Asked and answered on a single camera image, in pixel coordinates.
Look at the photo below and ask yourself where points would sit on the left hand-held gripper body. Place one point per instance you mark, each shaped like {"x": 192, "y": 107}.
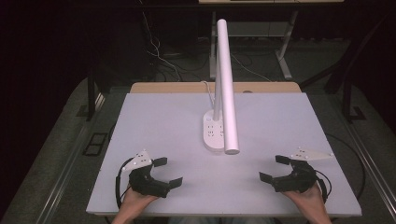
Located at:
{"x": 146, "y": 183}

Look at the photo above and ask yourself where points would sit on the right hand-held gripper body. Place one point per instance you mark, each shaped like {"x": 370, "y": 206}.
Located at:
{"x": 297, "y": 180}

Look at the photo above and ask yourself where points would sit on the white desk lamp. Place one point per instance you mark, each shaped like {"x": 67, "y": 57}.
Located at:
{"x": 227, "y": 93}

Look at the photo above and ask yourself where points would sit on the person's left hand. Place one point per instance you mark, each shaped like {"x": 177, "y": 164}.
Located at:
{"x": 135, "y": 200}

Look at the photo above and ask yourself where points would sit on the person's right hand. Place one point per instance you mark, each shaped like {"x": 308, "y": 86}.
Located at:
{"x": 308, "y": 200}

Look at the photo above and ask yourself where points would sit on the wooden table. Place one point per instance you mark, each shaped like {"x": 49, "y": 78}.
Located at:
{"x": 174, "y": 87}

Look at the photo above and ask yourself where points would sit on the black metal stand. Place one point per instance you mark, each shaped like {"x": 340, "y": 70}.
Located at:
{"x": 347, "y": 99}
{"x": 91, "y": 99}

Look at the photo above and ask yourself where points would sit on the white metal-legged desk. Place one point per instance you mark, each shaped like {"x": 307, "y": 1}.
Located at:
{"x": 284, "y": 59}

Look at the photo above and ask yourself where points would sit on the black floor socket frame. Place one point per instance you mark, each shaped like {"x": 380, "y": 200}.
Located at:
{"x": 95, "y": 144}

